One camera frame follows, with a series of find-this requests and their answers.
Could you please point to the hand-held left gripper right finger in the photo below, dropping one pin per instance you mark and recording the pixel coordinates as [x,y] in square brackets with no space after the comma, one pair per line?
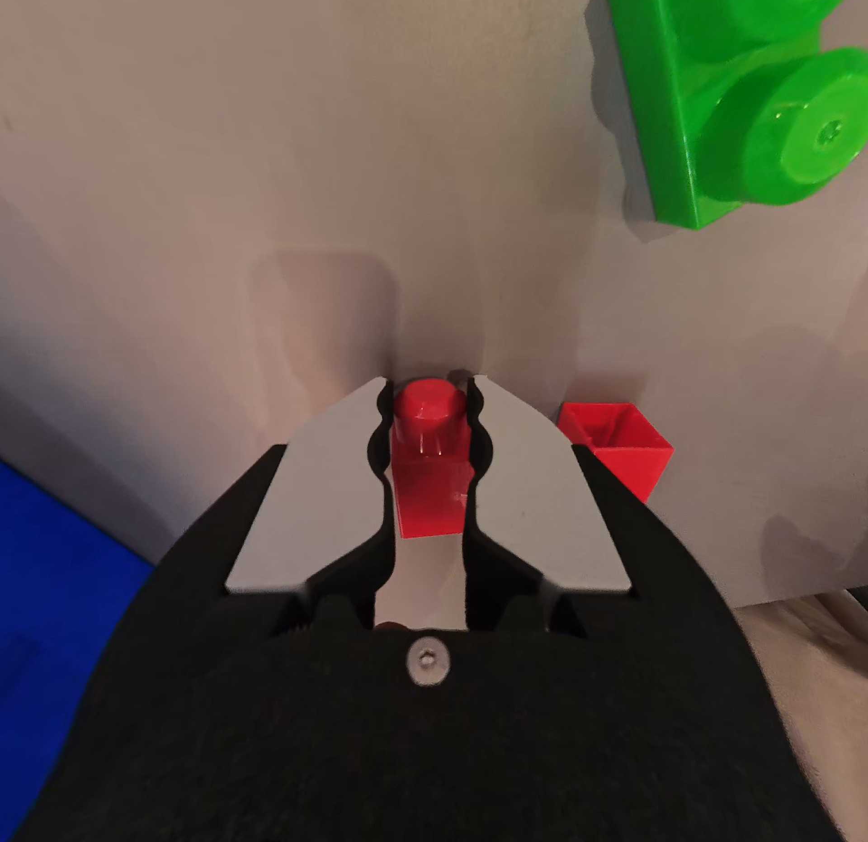
[549,510]

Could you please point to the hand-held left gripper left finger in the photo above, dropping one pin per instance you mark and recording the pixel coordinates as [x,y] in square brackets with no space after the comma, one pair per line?
[312,510]

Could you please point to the red toy block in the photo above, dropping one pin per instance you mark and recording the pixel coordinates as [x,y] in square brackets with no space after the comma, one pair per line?
[621,465]
[431,428]

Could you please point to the blue plastic bin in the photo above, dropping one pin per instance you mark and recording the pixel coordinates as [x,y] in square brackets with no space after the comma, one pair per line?
[61,612]

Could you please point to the green double toy block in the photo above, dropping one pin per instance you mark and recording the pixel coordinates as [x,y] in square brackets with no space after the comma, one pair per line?
[665,110]

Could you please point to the person's beige trousers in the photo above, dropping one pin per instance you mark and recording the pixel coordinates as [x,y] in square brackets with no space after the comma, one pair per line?
[814,707]

